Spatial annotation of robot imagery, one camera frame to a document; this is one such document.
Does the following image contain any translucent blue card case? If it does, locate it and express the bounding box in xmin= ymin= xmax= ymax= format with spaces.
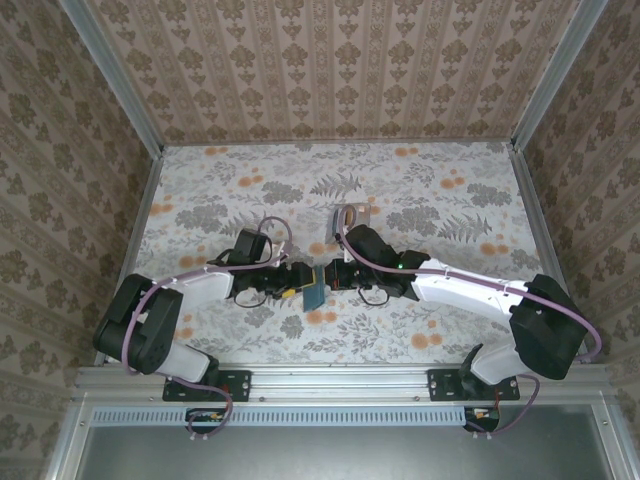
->
xmin=301 ymin=266 xmax=327 ymax=312

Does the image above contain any clear acrylic card holder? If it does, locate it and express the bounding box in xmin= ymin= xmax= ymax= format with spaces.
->
xmin=327 ymin=201 xmax=374 ymax=246

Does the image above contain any aluminium table edge beam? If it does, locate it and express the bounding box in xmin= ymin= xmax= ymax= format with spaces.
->
xmin=74 ymin=364 xmax=614 ymax=402

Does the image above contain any black controller board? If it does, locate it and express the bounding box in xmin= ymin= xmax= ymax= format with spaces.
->
xmin=186 ymin=407 xmax=227 ymax=434
xmin=463 ymin=405 xmax=501 ymax=432

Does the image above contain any grey metal panel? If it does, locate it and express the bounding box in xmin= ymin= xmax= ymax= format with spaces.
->
xmin=74 ymin=424 xmax=612 ymax=480

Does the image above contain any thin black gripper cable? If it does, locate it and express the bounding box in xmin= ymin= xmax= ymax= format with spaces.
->
xmin=233 ymin=288 xmax=275 ymax=310
xmin=358 ymin=288 xmax=397 ymax=307

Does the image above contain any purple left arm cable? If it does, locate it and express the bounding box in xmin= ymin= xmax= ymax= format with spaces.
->
xmin=121 ymin=215 xmax=294 ymax=444

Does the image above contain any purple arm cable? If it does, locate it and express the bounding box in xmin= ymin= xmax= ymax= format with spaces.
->
xmin=121 ymin=215 xmax=294 ymax=444
xmin=335 ymin=208 xmax=601 ymax=441

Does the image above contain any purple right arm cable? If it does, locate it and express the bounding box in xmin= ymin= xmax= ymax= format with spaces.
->
xmin=335 ymin=208 xmax=601 ymax=441

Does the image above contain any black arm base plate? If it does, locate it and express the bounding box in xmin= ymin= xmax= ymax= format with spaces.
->
xmin=162 ymin=368 xmax=251 ymax=402
xmin=428 ymin=368 xmax=521 ymax=402

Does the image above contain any grey slotted cable duct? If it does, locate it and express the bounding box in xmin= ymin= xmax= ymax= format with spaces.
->
xmin=92 ymin=405 xmax=469 ymax=426

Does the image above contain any aluminium table side rail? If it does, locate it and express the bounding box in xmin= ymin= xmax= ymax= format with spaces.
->
xmin=94 ymin=147 xmax=165 ymax=366
xmin=509 ymin=142 xmax=592 ymax=364

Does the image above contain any aluminium frame post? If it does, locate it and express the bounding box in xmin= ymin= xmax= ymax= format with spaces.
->
xmin=64 ymin=0 xmax=166 ymax=156
xmin=509 ymin=0 xmax=599 ymax=151

